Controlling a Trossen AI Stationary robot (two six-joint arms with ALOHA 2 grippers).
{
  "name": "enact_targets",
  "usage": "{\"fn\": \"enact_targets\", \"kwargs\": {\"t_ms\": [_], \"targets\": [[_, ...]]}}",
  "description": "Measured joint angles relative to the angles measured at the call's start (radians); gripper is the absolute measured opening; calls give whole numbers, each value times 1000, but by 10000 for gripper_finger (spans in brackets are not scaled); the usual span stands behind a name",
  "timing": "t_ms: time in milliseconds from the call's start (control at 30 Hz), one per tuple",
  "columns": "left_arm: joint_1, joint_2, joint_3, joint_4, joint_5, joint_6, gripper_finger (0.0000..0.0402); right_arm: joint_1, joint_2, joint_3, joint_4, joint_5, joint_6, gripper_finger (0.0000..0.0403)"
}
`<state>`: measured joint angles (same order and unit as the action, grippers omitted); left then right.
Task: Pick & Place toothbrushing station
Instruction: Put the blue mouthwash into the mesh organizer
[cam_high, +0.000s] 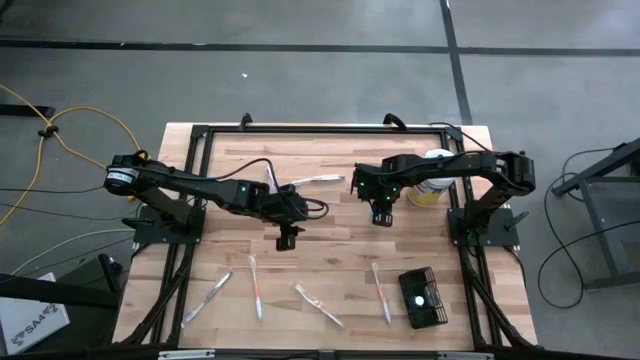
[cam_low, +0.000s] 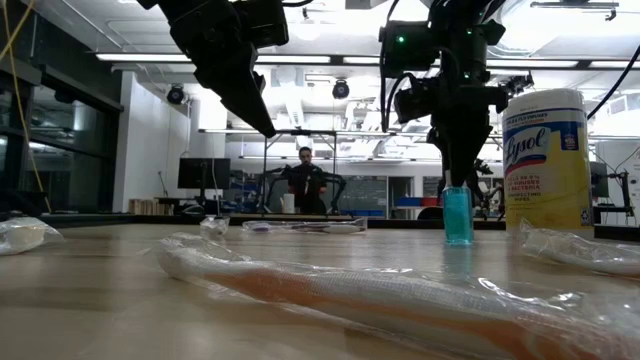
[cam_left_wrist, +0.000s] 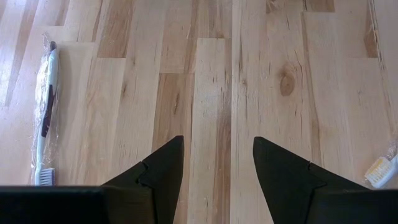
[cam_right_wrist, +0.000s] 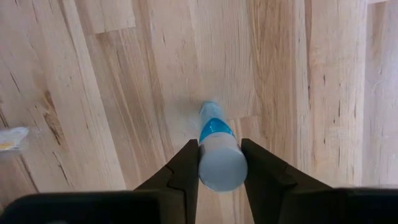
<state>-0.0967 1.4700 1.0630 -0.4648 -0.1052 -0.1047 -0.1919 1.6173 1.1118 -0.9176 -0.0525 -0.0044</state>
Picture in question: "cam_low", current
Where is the black computer monitor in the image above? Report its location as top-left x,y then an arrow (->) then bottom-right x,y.
177,157 -> 232,201

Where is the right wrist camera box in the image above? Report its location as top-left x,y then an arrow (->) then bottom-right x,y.
393,74 -> 437,125

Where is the person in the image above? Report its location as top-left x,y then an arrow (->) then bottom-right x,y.
287,146 -> 329,215

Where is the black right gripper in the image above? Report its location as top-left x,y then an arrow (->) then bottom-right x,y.
428,84 -> 510,189

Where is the orange toothbrush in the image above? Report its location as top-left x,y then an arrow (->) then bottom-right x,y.
519,219 -> 640,279
149,232 -> 640,360
0,216 -> 65,257

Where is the blue mouthwash bottle white cap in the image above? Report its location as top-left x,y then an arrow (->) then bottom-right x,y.
442,169 -> 475,246

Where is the purple toothbrush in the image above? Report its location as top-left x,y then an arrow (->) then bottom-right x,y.
242,217 -> 369,235

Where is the black aluminium table frame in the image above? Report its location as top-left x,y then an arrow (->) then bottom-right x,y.
37,212 -> 640,242

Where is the black overhead light bar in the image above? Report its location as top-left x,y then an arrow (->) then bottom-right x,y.
94,52 -> 640,70

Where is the black ceiling camera mount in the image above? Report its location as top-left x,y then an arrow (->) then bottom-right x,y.
504,73 -> 535,96

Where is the yellow Lysol wipes canister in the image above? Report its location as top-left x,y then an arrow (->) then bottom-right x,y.
501,88 -> 595,240

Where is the black equipment stand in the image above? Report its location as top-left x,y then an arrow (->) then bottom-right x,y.
592,169 -> 637,226

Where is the black background workstation frame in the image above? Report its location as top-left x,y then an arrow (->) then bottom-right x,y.
199,128 -> 504,216

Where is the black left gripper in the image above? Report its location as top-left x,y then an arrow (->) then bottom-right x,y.
137,0 -> 277,140

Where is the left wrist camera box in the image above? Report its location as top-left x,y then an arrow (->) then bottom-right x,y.
232,0 -> 290,50

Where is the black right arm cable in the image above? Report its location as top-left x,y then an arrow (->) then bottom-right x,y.
587,43 -> 640,121

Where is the stack of wooden blocks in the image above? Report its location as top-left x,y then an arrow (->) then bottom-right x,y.
128,198 -> 175,217

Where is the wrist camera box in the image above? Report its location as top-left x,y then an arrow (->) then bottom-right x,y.
393,74 -> 437,125
232,0 -> 290,50

